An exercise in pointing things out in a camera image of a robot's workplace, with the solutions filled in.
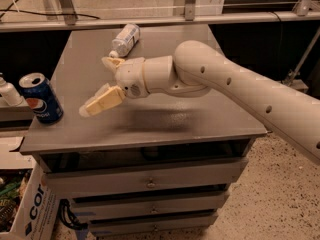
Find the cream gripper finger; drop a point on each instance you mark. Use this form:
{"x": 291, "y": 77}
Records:
{"x": 112, "y": 64}
{"x": 105, "y": 98}

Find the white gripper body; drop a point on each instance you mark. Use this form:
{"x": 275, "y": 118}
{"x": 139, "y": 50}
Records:
{"x": 130, "y": 76}

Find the blue pepsi can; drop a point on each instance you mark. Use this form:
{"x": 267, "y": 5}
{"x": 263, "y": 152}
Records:
{"x": 41, "y": 98}

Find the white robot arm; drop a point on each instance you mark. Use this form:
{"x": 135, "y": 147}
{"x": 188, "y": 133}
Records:
{"x": 195, "y": 68}

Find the clear plastic water bottle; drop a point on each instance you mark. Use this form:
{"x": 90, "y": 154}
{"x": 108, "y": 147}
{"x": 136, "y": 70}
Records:
{"x": 124, "y": 42}

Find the grey drawer cabinet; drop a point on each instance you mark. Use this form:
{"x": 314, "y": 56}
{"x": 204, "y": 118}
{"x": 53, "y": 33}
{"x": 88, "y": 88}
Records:
{"x": 154, "y": 130}

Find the top grey drawer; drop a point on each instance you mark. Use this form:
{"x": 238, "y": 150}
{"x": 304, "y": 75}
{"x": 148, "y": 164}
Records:
{"x": 145, "y": 178}

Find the grey drawer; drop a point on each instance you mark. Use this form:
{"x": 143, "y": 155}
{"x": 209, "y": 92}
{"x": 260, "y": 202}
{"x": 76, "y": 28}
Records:
{"x": 154, "y": 223}
{"x": 145, "y": 178}
{"x": 155, "y": 205}

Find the white pump bottle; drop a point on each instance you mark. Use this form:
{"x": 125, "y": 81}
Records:
{"x": 10, "y": 93}

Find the white cardboard box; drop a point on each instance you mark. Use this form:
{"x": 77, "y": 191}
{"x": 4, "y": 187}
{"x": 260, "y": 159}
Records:
{"x": 36, "y": 213}

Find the middle grey drawer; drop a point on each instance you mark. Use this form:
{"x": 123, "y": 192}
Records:
{"x": 155, "y": 205}

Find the bottom grey drawer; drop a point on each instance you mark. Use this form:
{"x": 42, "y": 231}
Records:
{"x": 154, "y": 223}

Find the metal frame rail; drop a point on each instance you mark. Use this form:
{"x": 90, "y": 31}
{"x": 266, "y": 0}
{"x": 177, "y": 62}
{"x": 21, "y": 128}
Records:
{"x": 232, "y": 18}

